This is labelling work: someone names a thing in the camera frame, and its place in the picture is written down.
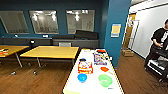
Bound colourful board game box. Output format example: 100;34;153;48
93;51;109;66

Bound yellow notice sheet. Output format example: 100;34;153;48
110;22;123;39

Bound interior glass window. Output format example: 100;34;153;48
65;8;96;35
28;9;60;35
0;10;30;35

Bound green bowl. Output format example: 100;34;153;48
97;73;114;89

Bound yellow wooden table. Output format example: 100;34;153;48
19;45;81;75
0;44;31;76

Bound red flat box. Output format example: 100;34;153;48
95;48;108;55

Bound person in black shirt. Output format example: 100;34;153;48
144;18;168;69

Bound dark grey sofa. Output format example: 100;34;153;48
51;29;101;50

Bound brown wooden door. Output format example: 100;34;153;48
123;13;138;51

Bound yellow legged white game table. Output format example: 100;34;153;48
61;47;125;94

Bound cardboard box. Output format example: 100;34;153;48
120;48;135;58

